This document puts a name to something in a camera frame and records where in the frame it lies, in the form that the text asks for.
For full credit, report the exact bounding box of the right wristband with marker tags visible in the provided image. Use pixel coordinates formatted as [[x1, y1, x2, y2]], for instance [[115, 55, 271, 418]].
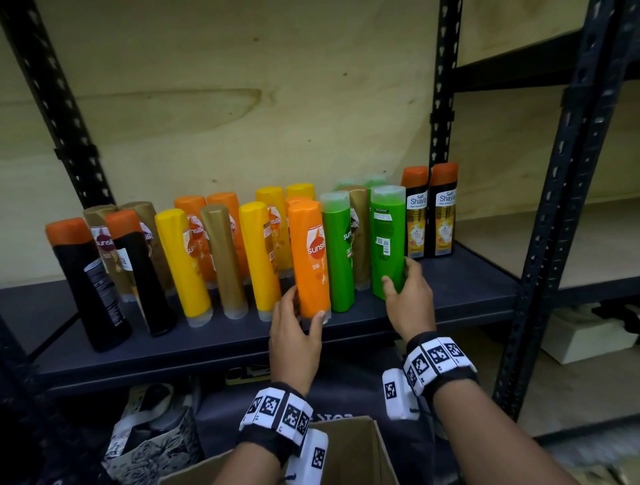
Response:
[[402, 331, 479, 400]]

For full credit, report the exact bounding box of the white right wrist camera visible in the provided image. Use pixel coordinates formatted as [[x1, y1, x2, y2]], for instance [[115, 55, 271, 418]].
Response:
[[382, 368, 421, 422]]

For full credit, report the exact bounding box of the person's right hand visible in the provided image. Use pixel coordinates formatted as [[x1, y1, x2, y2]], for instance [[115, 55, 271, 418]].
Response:
[[382, 257, 437, 343]]

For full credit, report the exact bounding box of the person's right forearm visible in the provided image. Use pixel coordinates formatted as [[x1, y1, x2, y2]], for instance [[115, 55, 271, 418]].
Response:
[[432, 382, 581, 485]]

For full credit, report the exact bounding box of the brown cardboard box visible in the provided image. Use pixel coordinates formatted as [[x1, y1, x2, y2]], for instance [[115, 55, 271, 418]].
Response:
[[159, 415, 401, 485]]

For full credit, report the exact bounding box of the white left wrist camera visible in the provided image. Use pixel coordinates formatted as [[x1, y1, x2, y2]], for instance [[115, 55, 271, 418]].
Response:
[[285, 428, 329, 485]]

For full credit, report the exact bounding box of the black orange-capped shampoo bottle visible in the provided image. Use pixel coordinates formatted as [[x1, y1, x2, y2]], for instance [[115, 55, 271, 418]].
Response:
[[105, 209, 177, 336], [45, 217, 132, 353], [429, 162, 459, 258], [401, 165, 430, 260]]

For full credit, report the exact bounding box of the person's left hand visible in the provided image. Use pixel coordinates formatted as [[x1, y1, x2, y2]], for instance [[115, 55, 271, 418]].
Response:
[[269, 285, 332, 396]]

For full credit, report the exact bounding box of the wristband with marker tags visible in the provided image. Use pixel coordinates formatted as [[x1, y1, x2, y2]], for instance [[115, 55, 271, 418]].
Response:
[[402, 331, 479, 400], [237, 382, 315, 463]]

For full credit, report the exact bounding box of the black strapped bag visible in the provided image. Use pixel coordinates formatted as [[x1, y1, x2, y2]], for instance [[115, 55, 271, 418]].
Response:
[[592, 299, 640, 336]]

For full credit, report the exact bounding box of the white foam block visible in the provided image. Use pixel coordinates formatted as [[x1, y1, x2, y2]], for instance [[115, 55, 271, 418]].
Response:
[[541, 307, 626, 364]]

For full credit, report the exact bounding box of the left wristband with marker tags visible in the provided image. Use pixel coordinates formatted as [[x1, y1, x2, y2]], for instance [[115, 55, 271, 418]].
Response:
[[237, 382, 315, 463]]

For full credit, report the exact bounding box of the patterned fabric bag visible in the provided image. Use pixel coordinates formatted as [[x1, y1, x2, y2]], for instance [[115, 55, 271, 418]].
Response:
[[102, 382, 203, 485]]

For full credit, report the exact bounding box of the yellow-cased smartphone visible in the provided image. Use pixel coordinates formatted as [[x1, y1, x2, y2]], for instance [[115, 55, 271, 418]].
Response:
[[225, 364, 273, 386]]

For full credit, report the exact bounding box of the black printed bag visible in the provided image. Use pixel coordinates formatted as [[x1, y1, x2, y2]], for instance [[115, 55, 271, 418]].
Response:
[[195, 349, 436, 485]]

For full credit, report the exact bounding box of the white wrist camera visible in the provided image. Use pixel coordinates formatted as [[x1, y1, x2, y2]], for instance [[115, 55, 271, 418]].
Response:
[[285, 428, 329, 485], [382, 368, 421, 422]]

